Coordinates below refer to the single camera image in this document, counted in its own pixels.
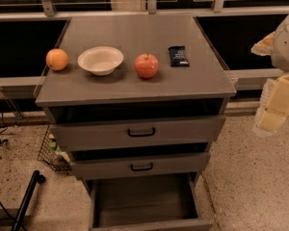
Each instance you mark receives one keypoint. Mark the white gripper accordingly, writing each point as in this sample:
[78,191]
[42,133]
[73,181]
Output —
[287,48]

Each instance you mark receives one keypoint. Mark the red apple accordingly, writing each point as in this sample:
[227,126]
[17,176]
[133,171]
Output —
[146,65]

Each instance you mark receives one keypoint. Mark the grey middle drawer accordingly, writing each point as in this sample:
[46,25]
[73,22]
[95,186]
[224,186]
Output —
[140,166]

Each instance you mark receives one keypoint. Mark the grey drawer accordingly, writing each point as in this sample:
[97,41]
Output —
[137,133]
[140,166]
[149,203]

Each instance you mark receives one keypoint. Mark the grey drawer cabinet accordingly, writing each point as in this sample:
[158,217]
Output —
[142,95]

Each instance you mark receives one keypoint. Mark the grey top drawer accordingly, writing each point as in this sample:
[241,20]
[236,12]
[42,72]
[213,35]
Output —
[137,133]

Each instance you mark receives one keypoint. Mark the grey bottom drawer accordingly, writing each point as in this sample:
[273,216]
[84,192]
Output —
[149,203]

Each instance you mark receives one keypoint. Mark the dark blue snack bar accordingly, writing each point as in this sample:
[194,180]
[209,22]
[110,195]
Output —
[178,56]

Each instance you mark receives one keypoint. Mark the white bowl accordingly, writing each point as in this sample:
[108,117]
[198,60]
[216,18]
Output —
[101,60]

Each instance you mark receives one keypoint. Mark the orange fruit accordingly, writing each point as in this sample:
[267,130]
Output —
[57,59]

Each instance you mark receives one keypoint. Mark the black pole stand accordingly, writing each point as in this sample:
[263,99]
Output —
[37,178]

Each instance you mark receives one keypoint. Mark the black wire basket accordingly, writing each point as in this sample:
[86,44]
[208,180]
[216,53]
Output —
[51,154]

